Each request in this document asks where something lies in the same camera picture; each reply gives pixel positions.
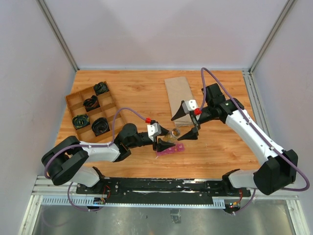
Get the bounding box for clear bottle yellow capsules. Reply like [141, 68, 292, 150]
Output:
[162, 128, 180, 143]

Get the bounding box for pink weekly pill organizer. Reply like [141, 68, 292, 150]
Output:
[156, 143, 185, 157]

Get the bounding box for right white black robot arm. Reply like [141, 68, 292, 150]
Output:
[172, 83, 298, 196]

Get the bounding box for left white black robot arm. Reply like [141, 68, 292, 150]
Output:
[41, 122, 175, 194]

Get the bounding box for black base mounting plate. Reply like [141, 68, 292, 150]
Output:
[76, 177, 251, 201]

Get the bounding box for wooden compartment tray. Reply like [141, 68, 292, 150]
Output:
[65, 81, 125, 143]

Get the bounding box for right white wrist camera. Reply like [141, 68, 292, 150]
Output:
[182, 99, 202, 116]

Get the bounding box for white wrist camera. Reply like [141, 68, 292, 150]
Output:
[146, 118, 162, 141]
[182, 99, 202, 116]

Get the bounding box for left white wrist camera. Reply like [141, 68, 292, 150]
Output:
[146, 118, 162, 141]

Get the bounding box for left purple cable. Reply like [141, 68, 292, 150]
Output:
[44, 107, 150, 212]

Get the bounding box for purple cable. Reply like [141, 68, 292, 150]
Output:
[44, 107, 150, 212]
[197, 67, 311, 216]

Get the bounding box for black coiled cable bottom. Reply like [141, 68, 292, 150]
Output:
[91, 117, 110, 136]

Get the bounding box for black coiled cable top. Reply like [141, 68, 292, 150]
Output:
[94, 82, 110, 95]

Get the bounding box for black coiled cable middle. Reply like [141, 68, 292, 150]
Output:
[83, 95, 100, 111]

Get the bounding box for black green coiled cable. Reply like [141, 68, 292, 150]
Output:
[72, 114, 89, 130]

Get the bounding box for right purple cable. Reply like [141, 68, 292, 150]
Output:
[197, 67, 311, 216]

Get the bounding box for grey slotted cable duct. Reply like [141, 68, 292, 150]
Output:
[42, 195, 225, 209]

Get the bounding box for right aluminium frame post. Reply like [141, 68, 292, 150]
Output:
[248, 0, 297, 73]

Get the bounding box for aluminium frame post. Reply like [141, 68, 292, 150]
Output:
[36, 0, 79, 72]
[248, 0, 297, 73]

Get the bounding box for left aluminium frame post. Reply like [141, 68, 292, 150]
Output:
[36, 0, 79, 72]

